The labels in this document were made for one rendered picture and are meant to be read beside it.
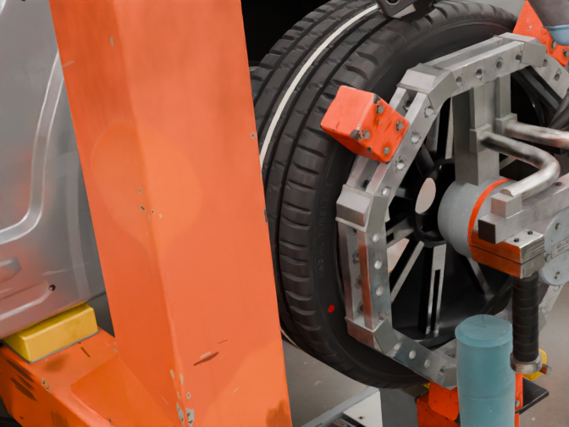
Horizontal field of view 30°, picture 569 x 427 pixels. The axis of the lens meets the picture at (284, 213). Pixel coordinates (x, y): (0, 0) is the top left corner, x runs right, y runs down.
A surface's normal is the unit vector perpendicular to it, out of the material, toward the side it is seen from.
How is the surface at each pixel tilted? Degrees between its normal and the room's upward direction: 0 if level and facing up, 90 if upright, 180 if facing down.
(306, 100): 44
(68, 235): 90
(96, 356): 0
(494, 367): 87
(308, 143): 54
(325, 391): 0
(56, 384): 0
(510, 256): 90
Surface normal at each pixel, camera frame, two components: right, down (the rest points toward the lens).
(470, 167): -0.77, 0.34
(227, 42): 0.62, 0.27
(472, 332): -0.11, -0.90
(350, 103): -0.62, -0.40
